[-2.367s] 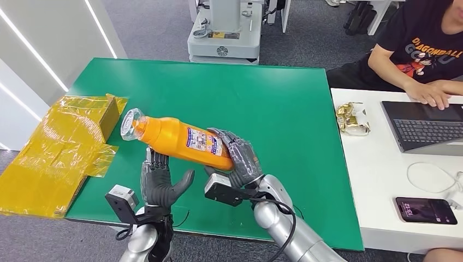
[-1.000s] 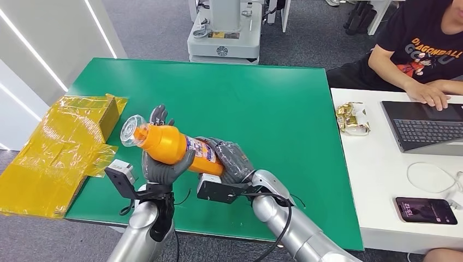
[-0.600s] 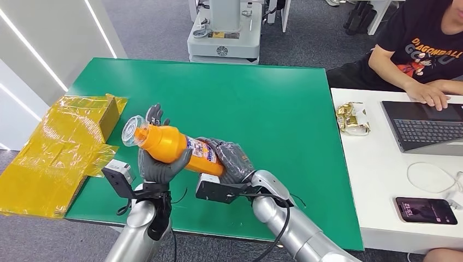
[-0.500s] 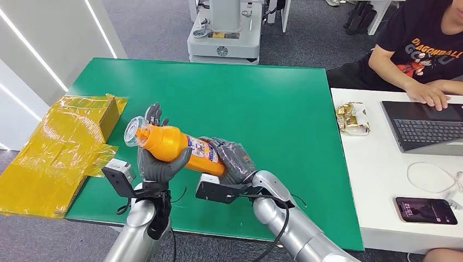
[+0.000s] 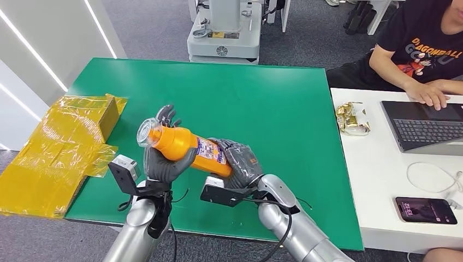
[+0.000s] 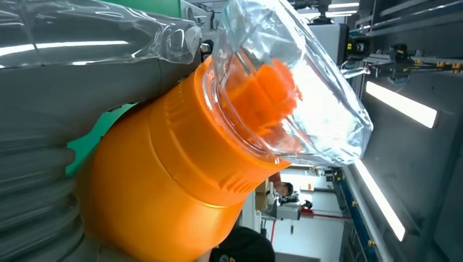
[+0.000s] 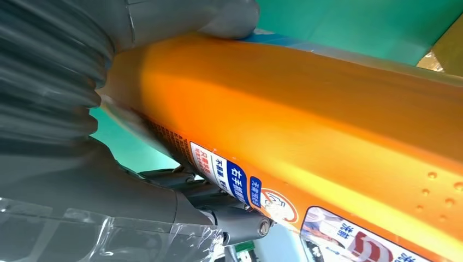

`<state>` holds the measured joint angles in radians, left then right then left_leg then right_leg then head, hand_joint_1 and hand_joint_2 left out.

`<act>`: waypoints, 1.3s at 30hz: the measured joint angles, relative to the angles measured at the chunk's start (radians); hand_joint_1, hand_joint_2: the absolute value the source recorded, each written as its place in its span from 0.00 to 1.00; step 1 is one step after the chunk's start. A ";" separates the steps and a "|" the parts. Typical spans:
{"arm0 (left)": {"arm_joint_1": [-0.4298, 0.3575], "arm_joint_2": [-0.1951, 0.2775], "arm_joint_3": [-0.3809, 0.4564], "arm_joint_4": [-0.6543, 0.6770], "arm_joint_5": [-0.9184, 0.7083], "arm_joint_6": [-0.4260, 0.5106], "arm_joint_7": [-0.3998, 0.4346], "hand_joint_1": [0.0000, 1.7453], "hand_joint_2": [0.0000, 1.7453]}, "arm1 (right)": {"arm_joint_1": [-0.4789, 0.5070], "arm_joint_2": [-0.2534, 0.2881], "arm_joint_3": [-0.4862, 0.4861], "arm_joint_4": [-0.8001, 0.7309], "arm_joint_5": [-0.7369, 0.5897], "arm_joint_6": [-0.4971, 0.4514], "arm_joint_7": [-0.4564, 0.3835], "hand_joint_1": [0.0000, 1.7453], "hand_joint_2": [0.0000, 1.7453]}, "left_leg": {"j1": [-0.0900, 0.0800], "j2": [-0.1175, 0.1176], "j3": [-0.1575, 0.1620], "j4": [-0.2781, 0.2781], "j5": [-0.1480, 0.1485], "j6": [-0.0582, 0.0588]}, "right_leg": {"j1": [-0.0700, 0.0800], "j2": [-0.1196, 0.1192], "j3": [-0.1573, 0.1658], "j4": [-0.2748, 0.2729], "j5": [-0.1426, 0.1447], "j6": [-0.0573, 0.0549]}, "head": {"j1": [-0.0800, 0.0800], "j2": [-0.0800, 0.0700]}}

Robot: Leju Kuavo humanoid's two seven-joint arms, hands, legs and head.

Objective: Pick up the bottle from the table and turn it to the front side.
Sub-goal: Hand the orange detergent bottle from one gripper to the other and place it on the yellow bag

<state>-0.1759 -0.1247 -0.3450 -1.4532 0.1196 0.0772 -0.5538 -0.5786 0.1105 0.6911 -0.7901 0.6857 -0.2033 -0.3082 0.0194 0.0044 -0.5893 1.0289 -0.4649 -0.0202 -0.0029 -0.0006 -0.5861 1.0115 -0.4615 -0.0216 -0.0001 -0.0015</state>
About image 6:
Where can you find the ceiling light strip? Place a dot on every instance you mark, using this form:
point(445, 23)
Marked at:
point(401, 105)
point(380, 200)

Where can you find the orange bottle with clear cap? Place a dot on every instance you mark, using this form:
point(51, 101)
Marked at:
point(162, 173)

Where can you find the black yellow overhead rig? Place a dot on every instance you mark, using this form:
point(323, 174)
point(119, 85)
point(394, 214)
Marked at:
point(401, 58)

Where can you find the brown cardboard box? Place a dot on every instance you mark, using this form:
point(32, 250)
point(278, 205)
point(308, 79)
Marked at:
point(261, 197)

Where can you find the person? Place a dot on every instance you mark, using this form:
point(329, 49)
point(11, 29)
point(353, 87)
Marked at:
point(285, 188)
point(246, 246)

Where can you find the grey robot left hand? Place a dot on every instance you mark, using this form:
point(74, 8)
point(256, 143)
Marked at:
point(79, 86)

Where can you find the green table mat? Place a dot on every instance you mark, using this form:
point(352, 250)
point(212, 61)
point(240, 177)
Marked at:
point(86, 144)

